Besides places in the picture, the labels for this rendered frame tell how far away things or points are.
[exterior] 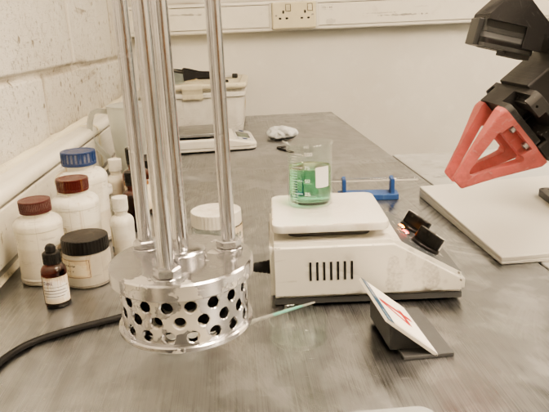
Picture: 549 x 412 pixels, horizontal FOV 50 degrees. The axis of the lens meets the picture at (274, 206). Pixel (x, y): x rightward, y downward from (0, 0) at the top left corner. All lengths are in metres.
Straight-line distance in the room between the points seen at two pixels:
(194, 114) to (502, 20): 1.26
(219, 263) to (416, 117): 1.97
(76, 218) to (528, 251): 0.55
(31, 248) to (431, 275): 0.45
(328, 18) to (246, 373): 1.67
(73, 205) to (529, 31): 0.54
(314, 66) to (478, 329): 1.62
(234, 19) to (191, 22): 0.14
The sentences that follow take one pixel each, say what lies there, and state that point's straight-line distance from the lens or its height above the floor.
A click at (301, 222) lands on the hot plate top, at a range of 0.60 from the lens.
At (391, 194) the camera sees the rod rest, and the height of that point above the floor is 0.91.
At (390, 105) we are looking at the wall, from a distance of 2.19.
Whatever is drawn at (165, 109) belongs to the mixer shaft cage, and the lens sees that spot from 0.26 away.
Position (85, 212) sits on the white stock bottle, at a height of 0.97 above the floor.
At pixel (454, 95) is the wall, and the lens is 2.25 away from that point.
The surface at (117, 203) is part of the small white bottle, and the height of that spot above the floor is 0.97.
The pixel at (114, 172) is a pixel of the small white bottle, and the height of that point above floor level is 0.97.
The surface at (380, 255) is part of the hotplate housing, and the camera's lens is 0.61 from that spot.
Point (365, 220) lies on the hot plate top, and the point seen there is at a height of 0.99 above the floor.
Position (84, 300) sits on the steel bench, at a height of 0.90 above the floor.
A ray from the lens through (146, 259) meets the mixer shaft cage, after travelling 0.29.
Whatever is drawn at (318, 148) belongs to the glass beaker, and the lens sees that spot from 0.63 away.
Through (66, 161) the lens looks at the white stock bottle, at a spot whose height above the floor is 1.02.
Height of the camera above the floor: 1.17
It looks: 16 degrees down
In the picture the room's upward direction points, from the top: 2 degrees counter-clockwise
